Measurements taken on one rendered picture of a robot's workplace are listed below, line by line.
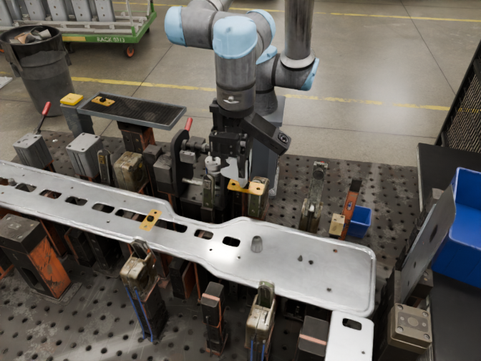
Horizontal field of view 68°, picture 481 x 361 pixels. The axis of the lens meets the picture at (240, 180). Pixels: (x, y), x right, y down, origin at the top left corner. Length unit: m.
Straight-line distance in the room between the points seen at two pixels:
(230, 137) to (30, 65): 3.02
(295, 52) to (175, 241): 0.70
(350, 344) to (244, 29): 0.71
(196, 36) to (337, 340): 0.74
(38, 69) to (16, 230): 2.56
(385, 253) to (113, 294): 1.02
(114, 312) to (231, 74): 0.94
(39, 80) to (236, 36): 3.17
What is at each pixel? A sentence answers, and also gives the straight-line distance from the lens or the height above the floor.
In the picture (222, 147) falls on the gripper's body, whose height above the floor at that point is 1.38.
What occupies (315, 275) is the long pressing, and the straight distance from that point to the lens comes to 1.01.
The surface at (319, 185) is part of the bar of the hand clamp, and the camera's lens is 1.02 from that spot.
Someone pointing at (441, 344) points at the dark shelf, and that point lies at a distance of 0.98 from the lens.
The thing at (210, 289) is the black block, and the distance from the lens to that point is 0.98.
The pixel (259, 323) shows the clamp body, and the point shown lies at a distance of 0.87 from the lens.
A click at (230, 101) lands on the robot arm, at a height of 1.50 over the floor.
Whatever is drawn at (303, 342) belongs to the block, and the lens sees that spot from 0.94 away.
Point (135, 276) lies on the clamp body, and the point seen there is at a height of 1.04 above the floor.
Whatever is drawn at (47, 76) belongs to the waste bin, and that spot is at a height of 0.41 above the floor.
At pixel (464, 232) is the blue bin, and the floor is 1.03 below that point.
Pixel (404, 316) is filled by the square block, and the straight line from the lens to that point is 0.94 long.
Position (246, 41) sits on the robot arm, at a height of 1.60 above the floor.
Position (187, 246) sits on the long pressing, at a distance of 1.05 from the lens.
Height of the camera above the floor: 1.83
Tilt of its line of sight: 42 degrees down
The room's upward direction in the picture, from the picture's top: straight up
